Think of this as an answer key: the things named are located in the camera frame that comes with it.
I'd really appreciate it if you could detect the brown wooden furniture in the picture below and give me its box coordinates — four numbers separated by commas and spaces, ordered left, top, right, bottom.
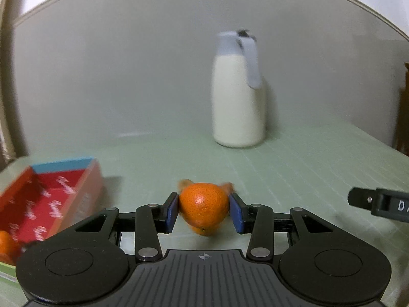
395, 61, 409, 156

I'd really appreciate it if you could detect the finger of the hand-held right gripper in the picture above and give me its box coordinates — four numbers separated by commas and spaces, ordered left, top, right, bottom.
348, 187, 379, 213

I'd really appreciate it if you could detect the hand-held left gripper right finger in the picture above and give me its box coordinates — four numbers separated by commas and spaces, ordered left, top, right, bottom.
228, 192, 333, 261

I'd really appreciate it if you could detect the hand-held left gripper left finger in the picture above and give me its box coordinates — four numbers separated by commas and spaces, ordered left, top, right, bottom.
75, 192, 179, 261

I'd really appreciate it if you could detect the white jug with grey lid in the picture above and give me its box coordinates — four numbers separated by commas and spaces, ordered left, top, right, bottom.
212, 29, 268, 148

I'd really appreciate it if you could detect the colourful cardboard box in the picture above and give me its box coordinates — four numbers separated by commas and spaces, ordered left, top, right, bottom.
0, 157, 106, 285

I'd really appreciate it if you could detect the orange mandarin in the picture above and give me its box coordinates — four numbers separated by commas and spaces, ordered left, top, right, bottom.
0, 230, 21, 263
178, 182, 231, 236

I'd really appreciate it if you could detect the green grid mat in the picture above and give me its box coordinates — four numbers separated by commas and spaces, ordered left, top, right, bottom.
0, 120, 409, 307

